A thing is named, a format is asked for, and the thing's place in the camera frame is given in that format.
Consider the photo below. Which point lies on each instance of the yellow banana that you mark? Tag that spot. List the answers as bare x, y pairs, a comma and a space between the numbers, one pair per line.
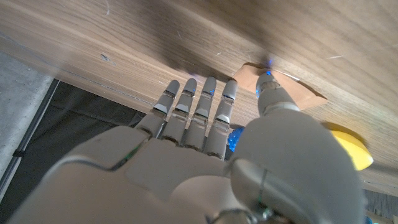
357, 152

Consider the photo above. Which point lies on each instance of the blue spiky ball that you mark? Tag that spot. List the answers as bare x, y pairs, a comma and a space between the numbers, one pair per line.
234, 140

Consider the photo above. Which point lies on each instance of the tan adhesive bandage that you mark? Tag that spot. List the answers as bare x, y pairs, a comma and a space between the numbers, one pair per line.
298, 91

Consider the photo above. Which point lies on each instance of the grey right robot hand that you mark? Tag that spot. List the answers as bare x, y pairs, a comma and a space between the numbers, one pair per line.
174, 174

